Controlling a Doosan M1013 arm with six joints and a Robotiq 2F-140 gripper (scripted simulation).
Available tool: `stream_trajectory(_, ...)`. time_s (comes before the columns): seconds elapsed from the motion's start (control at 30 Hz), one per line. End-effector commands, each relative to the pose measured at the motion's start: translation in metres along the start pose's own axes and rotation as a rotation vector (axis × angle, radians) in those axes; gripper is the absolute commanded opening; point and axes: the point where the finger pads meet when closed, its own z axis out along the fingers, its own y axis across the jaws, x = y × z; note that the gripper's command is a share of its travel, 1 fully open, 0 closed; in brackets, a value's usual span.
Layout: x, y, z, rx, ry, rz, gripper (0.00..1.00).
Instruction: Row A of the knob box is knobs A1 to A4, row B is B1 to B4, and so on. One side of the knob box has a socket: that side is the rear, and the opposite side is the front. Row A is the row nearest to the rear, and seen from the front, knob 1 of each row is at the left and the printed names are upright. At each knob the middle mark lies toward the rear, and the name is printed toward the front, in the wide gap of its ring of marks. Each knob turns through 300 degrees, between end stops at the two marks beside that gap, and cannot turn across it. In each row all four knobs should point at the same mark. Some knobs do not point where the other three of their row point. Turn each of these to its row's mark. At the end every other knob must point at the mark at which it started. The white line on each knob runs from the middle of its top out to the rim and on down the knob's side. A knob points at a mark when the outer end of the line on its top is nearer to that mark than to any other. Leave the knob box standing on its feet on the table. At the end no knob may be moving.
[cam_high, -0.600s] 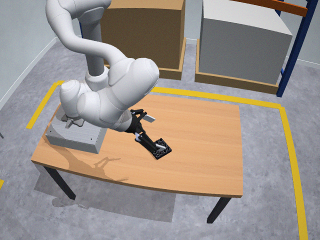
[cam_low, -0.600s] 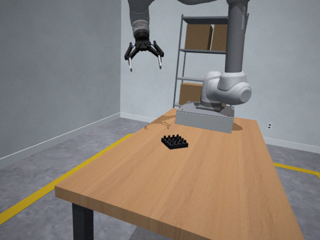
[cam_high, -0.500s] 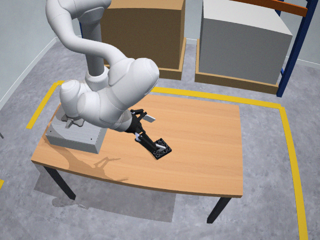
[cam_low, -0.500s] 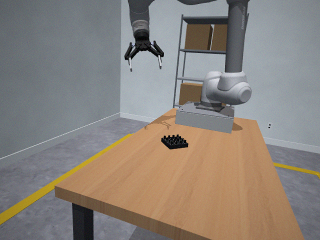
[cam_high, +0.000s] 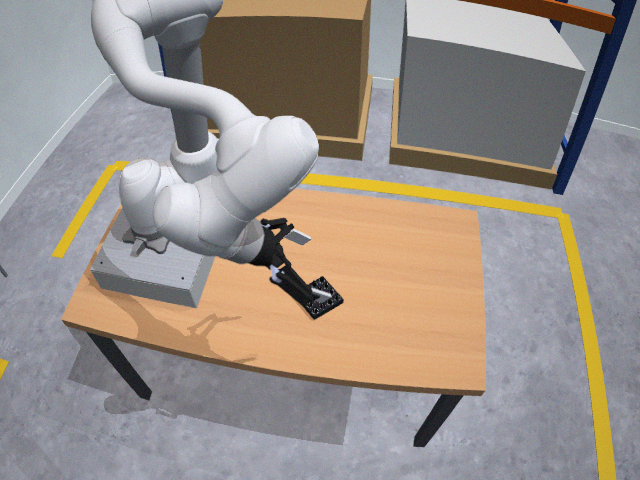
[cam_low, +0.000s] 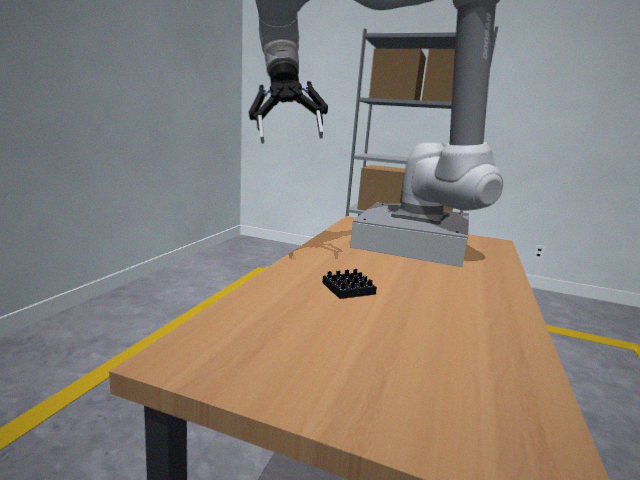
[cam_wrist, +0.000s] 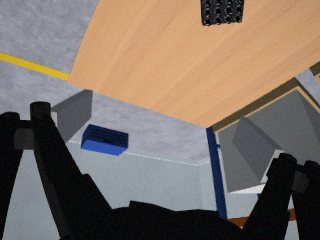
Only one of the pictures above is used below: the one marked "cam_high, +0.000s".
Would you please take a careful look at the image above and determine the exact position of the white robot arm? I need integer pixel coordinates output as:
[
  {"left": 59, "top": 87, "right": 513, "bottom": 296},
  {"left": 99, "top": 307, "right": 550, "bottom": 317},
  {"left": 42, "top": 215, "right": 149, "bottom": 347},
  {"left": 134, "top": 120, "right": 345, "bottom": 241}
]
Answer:
[{"left": 91, "top": 0, "right": 319, "bottom": 264}]

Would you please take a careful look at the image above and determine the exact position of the black knob box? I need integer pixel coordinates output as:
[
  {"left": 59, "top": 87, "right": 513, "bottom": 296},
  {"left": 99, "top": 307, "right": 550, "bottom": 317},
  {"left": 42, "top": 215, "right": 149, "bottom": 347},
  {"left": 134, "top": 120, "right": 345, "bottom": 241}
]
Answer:
[{"left": 303, "top": 276, "right": 344, "bottom": 320}]

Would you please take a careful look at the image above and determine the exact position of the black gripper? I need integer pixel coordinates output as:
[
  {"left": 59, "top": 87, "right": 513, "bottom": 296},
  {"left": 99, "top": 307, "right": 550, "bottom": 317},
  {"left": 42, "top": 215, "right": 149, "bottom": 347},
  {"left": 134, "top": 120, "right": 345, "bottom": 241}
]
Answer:
[{"left": 248, "top": 218, "right": 332, "bottom": 306}]

